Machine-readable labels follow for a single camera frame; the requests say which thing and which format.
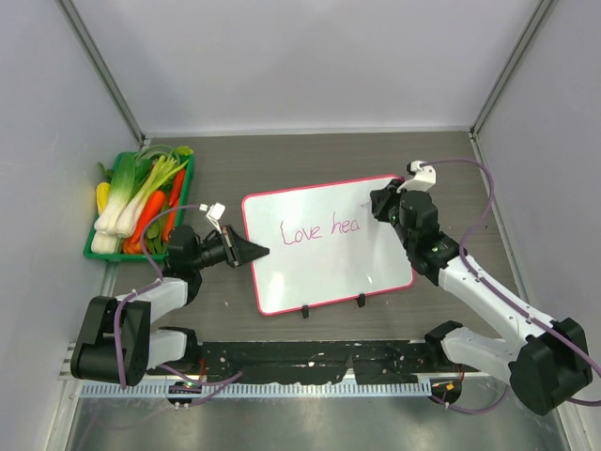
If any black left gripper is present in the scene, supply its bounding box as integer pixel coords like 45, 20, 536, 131
191, 225, 268, 271

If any pink framed whiteboard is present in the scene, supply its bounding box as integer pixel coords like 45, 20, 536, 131
241, 175, 414, 316

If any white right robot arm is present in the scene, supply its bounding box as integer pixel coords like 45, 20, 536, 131
370, 179, 593, 415

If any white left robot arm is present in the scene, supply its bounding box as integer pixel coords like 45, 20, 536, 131
70, 225, 270, 387

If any red toy chili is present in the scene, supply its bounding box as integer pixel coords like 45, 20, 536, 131
162, 168, 186, 242

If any green leaf vegetable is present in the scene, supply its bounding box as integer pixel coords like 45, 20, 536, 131
145, 205, 169, 256

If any orange toy carrot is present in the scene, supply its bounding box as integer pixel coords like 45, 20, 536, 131
131, 190, 166, 242

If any green white leek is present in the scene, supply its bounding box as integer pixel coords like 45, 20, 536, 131
115, 156, 182, 239

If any green white bok choy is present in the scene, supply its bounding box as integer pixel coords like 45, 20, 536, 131
94, 153, 136, 234

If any green plastic tray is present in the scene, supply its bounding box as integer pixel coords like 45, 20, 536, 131
83, 145, 194, 262

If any yellow toy pepper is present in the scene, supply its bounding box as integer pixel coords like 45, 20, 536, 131
96, 181, 111, 215

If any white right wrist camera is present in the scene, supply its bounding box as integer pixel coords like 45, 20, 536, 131
397, 161, 437, 194

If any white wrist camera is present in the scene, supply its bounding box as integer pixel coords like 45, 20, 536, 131
198, 202, 225, 234
397, 161, 437, 194

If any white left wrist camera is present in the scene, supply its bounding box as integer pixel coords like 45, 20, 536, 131
198, 202, 225, 234

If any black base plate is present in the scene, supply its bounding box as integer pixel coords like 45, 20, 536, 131
146, 338, 482, 385

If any white slotted cable duct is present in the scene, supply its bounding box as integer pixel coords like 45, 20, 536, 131
80, 378, 432, 399

